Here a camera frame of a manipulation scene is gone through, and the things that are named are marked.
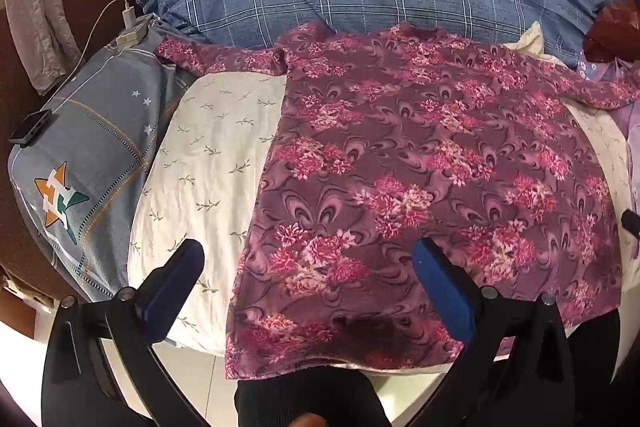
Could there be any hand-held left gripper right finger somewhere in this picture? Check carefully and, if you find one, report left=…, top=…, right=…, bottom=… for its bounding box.
left=400, top=237, right=618, bottom=427

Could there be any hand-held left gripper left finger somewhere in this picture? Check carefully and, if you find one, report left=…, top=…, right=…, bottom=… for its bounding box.
left=40, top=238, right=236, bottom=427

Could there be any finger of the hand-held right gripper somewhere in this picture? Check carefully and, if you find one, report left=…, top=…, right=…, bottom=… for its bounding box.
left=620, top=209, right=640, bottom=240

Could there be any purple floral shirt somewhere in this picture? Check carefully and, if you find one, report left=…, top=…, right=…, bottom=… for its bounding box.
left=156, top=21, right=640, bottom=380

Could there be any lilac flower-print garment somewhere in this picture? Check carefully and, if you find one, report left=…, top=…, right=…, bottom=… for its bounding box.
left=575, top=57, right=640, bottom=258

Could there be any white leaf-print quilt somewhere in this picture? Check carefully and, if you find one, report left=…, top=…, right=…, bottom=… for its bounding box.
left=127, top=21, right=633, bottom=375

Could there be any person's dark clothing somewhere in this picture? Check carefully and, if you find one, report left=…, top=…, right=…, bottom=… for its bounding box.
left=234, top=364, right=392, bottom=427

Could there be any grey-blue star-print pillow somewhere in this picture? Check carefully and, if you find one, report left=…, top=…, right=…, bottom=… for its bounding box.
left=7, top=19, right=198, bottom=303

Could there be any black phone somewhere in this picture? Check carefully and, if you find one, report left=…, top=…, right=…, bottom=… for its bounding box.
left=9, top=111, right=51, bottom=145

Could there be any white power strip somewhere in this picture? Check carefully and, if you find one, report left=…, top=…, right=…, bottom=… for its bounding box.
left=113, top=13, right=154, bottom=50

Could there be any grey cloth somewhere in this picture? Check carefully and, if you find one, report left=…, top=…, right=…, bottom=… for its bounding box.
left=2, top=0, right=81, bottom=96

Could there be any white charging cable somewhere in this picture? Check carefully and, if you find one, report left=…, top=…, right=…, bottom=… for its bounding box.
left=50, top=0, right=137, bottom=98

